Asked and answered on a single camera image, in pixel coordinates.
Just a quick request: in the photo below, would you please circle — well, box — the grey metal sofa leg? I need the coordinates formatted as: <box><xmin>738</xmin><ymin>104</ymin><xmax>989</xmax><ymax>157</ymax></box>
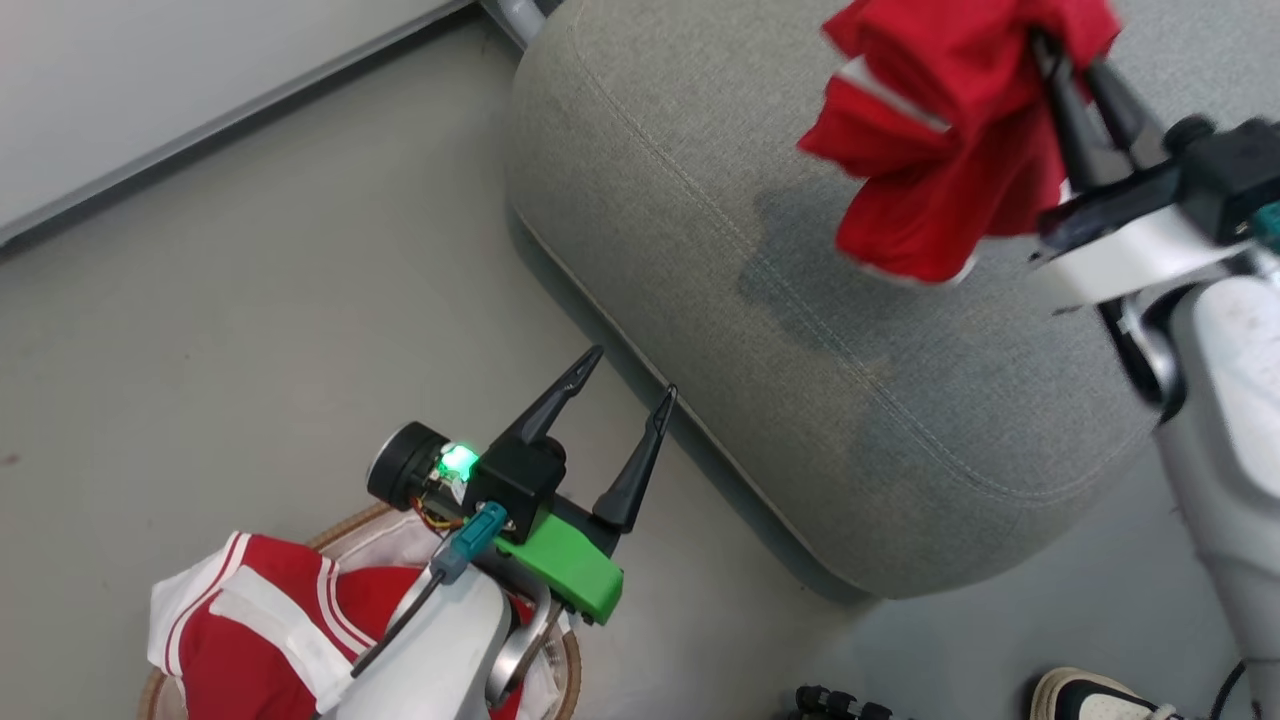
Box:
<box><xmin>478</xmin><ymin>0</ymin><xmax>563</xmax><ymax>49</ymax></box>

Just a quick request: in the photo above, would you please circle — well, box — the black round motor green light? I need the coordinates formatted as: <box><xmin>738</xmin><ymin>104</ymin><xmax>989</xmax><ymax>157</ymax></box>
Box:
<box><xmin>365</xmin><ymin>421</ymin><xmax>481</xmax><ymax>513</ymax></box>

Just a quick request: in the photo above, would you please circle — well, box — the black knobbed object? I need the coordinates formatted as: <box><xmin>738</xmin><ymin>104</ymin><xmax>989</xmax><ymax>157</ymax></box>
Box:
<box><xmin>795</xmin><ymin>684</ymin><xmax>896</xmax><ymax>720</ymax></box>

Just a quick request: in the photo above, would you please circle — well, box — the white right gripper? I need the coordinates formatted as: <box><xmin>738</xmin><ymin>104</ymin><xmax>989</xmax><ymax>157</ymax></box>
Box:
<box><xmin>1028</xmin><ymin>32</ymin><xmax>1257</xmax><ymax>313</ymax></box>

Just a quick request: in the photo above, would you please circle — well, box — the white basket liner cloth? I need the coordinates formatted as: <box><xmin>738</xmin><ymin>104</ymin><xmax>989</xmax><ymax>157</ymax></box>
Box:
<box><xmin>325</xmin><ymin>510</ymin><xmax>573</xmax><ymax>720</ymax></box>

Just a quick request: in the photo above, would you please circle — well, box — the white black sneaker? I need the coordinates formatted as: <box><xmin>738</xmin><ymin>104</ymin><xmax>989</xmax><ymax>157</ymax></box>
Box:
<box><xmin>1030</xmin><ymin>667</ymin><xmax>1186</xmax><ymax>720</ymax></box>

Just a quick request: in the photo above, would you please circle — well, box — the round wicker laundry basket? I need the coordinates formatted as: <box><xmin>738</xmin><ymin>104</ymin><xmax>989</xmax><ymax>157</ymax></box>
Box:
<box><xmin>138</xmin><ymin>500</ymin><xmax>584</xmax><ymax>720</ymax></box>

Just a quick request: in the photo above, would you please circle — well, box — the grey fabric sofa seat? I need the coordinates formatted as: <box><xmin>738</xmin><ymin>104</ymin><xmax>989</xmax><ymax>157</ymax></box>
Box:
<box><xmin>503</xmin><ymin>0</ymin><xmax>1280</xmax><ymax>605</ymax></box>

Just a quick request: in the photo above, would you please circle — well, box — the thin black cable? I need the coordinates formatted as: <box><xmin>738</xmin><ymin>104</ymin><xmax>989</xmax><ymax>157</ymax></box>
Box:
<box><xmin>1208</xmin><ymin>658</ymin><xmax>1248</xmax><ymax>720</ymax></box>

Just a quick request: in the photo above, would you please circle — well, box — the red garment white trim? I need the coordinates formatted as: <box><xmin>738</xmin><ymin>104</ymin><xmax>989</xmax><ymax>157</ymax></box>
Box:
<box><xmin>797</xmin><ymin>0</ymin><xmax>1123</xmax><ymax>286</ymax></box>

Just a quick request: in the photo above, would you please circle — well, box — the red white striped garment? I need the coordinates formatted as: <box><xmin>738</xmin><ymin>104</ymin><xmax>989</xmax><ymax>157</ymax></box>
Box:
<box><xmin>147</xmin><ymin>531</ymin><xmax>536</xmax><ymax>720</ymax></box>

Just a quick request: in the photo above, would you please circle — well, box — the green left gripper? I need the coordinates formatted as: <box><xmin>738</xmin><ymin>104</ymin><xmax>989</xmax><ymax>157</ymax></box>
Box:
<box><xmin>492</xmin><ymin>346</ymin><xmax>679</xmax><ymax>627</ymax></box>

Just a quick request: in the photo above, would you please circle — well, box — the black cable teal plug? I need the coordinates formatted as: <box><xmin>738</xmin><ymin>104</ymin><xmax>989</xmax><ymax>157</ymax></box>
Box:
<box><xmin>349</xmin><ymin>502</ymin><xmax>510</xmax><ymax>679</ymax></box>

